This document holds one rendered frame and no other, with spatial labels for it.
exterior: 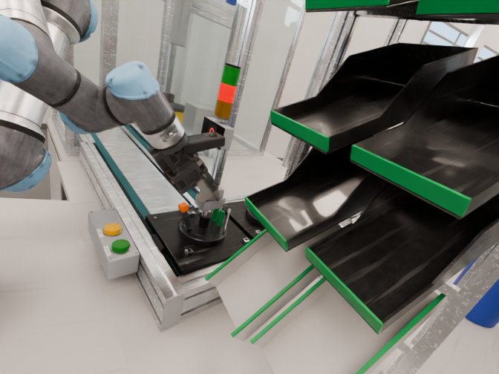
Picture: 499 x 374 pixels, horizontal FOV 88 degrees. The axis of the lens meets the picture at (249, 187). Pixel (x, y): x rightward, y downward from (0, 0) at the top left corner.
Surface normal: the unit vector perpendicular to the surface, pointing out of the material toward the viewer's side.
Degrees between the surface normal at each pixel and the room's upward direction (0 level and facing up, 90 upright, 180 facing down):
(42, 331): 0
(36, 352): 0
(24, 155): 73
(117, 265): 90
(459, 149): 25
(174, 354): 0
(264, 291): 45
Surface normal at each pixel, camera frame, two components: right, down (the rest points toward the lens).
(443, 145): -0.11, -0.80
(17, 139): 0.83, -0.03
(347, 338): -0.41, -0.62
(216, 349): 0.26, -0.88
